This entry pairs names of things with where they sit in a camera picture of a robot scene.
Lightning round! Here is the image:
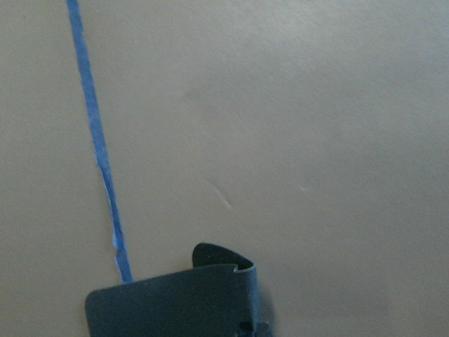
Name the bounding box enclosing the dark grey mouse pad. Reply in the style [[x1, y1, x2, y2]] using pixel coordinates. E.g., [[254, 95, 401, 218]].
[[85, 243, 273, 336]]

